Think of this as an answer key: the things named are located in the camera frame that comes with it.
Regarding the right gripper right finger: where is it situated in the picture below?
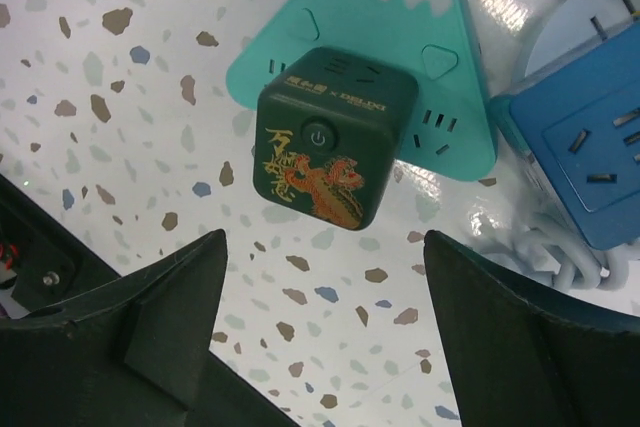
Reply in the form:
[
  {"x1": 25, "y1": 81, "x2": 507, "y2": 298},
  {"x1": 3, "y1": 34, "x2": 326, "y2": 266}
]
[{"x1": 423, "y1": 230, "x2": 639, "y2": 426}]

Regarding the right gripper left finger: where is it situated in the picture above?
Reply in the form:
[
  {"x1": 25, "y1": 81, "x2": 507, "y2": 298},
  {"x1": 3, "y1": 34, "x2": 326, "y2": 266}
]
[{"x1": 1, "y1": 230, "x2": 228, "y2": 426}]

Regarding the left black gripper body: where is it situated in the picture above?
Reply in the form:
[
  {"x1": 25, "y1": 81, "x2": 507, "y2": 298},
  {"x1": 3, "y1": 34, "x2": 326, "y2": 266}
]
[{"x1": 1, "y1": 178, "x2": 119, "y2": 320}]

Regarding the blue cube socket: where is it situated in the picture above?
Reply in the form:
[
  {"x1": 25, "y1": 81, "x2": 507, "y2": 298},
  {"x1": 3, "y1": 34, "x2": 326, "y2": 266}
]
[{"x1": 488, "y1": 22, "x2": 639, "y2": 251}]

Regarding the dark green dragon cube socket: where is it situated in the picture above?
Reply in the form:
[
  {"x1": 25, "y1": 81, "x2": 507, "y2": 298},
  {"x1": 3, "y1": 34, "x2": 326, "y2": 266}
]
[{"x1": 253, "y1": 47, "x2": 419, "y2": 231}]

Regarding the teal triangular power strip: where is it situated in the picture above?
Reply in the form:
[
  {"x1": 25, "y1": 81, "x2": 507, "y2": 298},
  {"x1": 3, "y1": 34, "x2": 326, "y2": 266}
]
[{"x1": 226, "y1": 0, "x2": 497, "y2": 182}]

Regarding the light blue coiled cable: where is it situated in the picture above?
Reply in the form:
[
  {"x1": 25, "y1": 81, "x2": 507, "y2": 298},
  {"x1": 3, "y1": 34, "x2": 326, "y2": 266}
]
[{"x1": 474, "y1": 0, "x2": 640, "y2": 293}]

